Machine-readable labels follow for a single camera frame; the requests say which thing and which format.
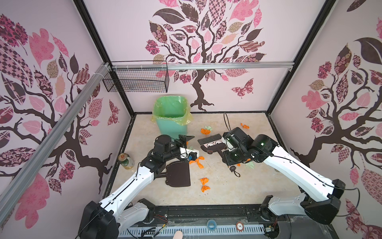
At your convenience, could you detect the dark brown dustpan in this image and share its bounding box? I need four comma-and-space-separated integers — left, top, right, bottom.
155, 161, 191, 188

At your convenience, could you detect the dark brown hand brush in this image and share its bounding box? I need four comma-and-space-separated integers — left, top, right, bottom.
198, 134, 241, 178

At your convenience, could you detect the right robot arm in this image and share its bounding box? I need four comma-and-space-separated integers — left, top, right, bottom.
221, 127, 345, 225

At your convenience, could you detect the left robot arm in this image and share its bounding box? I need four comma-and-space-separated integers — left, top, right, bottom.
77, 134, 200, 239

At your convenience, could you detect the long orange paper scrap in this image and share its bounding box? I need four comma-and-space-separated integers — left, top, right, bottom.
189, 156, 205, 169

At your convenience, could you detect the green trash bin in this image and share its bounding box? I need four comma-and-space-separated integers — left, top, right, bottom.
155, 95, 189, 141

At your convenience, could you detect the light green bin liner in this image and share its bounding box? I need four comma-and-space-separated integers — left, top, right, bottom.
151, 96, 193, 126

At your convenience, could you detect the green drink can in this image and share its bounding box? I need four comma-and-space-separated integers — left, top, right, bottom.
117, 153, 134, 170

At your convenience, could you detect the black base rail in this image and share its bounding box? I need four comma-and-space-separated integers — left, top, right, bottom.
129, 204, 338, 239

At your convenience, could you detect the black wire basket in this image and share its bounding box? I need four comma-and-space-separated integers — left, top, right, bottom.
102, 60, 170, 93

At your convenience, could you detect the white vented cable duct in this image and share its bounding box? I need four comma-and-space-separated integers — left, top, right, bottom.
117, 225, 265, 239

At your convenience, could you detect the aluminium frame bar back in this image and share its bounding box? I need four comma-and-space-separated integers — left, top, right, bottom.
112, 61, 294, 71

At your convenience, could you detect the aluminium frame bar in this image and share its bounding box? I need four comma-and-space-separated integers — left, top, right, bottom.
112, 61, 294, 71
1, 62, 110, 223

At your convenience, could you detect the aluminium frame bar left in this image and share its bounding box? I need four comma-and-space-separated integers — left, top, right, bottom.
1, 62, 110, 223

